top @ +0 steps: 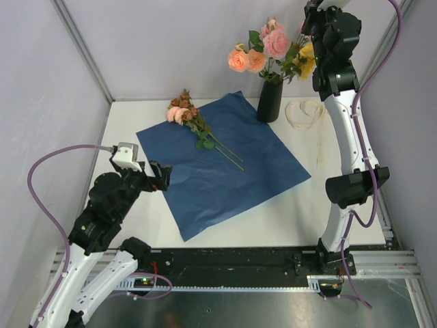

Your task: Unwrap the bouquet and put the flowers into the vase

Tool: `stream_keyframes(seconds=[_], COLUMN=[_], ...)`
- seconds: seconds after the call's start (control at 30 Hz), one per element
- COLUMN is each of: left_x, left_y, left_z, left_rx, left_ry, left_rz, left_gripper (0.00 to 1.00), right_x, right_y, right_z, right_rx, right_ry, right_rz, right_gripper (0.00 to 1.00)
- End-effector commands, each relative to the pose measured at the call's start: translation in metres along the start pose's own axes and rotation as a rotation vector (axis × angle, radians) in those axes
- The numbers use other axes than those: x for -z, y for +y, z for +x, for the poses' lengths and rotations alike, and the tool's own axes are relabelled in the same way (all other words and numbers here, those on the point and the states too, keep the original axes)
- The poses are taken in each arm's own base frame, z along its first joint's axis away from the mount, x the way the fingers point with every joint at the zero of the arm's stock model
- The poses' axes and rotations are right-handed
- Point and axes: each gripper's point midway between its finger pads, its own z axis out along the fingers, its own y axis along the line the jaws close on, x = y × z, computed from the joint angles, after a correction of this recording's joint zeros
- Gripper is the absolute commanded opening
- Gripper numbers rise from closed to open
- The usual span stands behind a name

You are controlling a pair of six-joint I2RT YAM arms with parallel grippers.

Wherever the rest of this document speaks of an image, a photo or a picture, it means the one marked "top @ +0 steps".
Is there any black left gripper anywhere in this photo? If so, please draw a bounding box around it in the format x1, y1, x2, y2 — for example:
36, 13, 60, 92
111, 155, 173, 219

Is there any yellow rose stem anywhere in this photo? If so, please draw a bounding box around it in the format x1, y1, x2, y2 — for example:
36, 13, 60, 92
290, 42, 316, 81

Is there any large pink rose stem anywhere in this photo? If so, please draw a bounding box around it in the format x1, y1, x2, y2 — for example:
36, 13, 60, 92
248, 18, 291, 85

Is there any blue wrapping paper sheet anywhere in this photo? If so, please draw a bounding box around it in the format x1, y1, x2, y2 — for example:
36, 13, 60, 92
137, 92, 311, 241

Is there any cream printed ribbon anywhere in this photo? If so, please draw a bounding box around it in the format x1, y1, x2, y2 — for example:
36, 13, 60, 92
284, 98, 327, 131

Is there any pink leafy flower stem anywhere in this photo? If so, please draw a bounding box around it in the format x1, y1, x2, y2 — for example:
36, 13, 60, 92
227, 42, 274, 81

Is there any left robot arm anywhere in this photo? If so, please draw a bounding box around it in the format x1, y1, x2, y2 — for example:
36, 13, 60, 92
29, 161, 172, 327

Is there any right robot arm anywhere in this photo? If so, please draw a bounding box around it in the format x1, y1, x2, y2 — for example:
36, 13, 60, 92
301, 1, 390, 274

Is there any black cone vase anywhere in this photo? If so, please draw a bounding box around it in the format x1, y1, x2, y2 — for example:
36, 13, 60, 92
257, 81, 283, 123

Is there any small peach flower stem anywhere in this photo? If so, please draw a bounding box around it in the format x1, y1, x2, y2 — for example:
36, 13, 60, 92
167, 107, 194, 125

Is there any brown dried rose stem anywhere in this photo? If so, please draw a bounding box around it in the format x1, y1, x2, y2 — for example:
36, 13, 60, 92
166, 89, 244, 171

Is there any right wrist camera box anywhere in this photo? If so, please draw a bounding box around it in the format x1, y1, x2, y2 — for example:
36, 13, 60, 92
315, 0, 351, 11

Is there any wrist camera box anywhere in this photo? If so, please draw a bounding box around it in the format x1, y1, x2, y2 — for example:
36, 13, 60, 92
315, 0, 351, 11
110, 142, 144, 172

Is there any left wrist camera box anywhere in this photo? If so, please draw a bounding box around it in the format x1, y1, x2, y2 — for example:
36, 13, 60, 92
110, 142, 144, 172

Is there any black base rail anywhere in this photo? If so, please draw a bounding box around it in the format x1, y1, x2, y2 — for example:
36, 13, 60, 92
137, 247, 356, 289

